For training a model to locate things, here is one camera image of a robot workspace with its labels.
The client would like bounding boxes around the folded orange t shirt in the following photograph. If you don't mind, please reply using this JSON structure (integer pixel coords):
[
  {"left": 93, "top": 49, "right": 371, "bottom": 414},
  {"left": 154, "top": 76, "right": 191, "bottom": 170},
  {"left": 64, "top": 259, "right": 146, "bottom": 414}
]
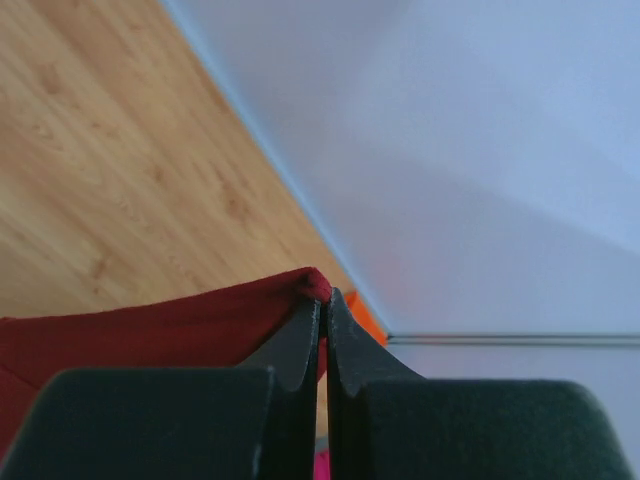
[{"left": 345, "top": 291, "right": 388, "bottom": 347}]

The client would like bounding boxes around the dark red t shirt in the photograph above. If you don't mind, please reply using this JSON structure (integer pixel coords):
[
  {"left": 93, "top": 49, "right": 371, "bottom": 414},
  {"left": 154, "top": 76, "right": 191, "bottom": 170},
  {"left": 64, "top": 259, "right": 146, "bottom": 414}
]
[{"left": 1, "top": 267, "right": 332, "bottom": 452}]

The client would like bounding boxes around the pink t shirt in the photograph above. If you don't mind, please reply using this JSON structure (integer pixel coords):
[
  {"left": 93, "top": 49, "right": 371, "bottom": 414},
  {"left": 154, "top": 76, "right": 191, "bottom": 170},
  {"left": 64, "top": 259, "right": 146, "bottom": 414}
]
[{"left": 313, "top": 449, "right": 331, "bottom": 480}]

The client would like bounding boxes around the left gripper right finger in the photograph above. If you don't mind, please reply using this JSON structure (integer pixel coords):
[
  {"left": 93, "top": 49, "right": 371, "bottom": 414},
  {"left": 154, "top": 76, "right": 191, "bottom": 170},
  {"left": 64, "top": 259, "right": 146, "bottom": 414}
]
[{"left": 324, "top": 290, "right": 634, "bottom": 479}]

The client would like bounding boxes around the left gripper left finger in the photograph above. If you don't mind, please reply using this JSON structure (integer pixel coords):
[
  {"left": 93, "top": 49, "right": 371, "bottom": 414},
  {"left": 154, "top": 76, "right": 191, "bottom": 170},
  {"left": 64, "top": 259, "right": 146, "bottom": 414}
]
[{"left": 1, "top": 300, "right": 320, "bottom": 479}]

